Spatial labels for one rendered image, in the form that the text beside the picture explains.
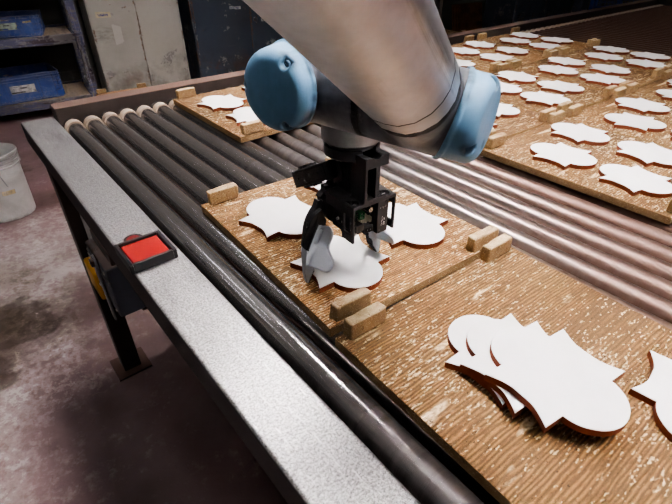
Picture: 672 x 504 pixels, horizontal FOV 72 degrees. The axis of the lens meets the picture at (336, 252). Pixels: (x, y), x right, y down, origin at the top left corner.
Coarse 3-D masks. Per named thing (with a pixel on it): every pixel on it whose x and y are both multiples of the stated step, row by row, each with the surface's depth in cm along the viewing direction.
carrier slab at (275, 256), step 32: (256, 192) 90; (288, 192) 90; (224, 224) 81; (448, 224) 81; (256, 256) 73; (288, 256) 73; (416, 256) 73; (448, 256) 73; (288, 288) 66; (384, 288) 66; (416, 288) 67; (320, 320) 61
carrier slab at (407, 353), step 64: (512, 256) 73; (448, 320) 61; (576, 320) 61; (640, 320) 61; (384, 384) 52; (448, 384) 52; (640, 384) 52; (448, 448) 46; (512, 448) 46; (576, 448) 46; (640, 448) 46
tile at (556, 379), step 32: (512, 352) 52; (544, 352) 52; (576, 352) 52; (512, 384) 48; (544, 384) 48; (576, 384) 48; (608, 384) 48; (544, 416) 45; (576, 416) 45; (608, 416) 45
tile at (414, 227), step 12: (396, 204) 84; (396, 216) 81; (408, 216) 81; (420, 216) 81; (432, 216) 81; (396, 228) 78; (408, 228) 78; (420, 228) 78; (432, 228) 78; (396, 240) 75; (408, 240) 75; (420, 240) 75; (432, 240) 75
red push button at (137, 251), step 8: (144, 240) 78; (152, 240) 78; (160, 240) 78; (128, 248) 76; (136, 248) 76; (144, 248) 76; (152, 248) 76; (160, 248) 76; (128, 256) 74; (136, 256) 74; (144, 256) 74
